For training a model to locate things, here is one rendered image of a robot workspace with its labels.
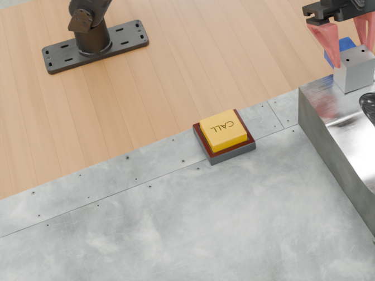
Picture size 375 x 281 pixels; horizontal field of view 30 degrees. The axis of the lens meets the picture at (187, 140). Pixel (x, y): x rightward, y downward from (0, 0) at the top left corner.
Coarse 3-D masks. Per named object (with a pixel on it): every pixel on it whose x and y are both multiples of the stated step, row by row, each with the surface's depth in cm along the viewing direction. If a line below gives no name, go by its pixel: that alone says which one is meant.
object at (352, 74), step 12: (348, 48) 108; (360, 48) 106; (348, 60) 105; (360, 60) 104; (372, 60) 104; (336, 72) 108; (348, 72) 104; (360, 72) 106; (372, 72) 106; (348, 84) 106; (360, 84) 107
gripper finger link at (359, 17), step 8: (344, 8) 100; (352, 8) 101; (336, 16) 101; (344, 16) 101; (352, 16) 101; (360, 16) 105; (368, 16) 103; (360, 24) 107; (368, 24) 104; (360, 32) 107; (368, 32) 104; (360, 40) 108; (368, 40) 105; (368, 48) 106
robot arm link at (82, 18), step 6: (84, 6) 121; (78, 12) 122; (84, 12) 121; (90, 12) 121; (72, 18) 123; (78, 18) 123; (84, 18) 122; (90, 18) 122; (72, 24) 124; (78, 24) 124; (84, 24) 124; (90, 24) 123; (72, 30) 126; (78, 30) 125; (84, 30) 125
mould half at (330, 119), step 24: (312, 96) 108; (336, 96) 108; (360, 96) 107; (312, 120) 109; (336, 120) 105; (360, 120) 105; (312, 144) 113; (336, 144) 103; (360, 144) 102; (336, 168) 107; (360, 168) 100; (360, 192) 101; (360, 216) 104
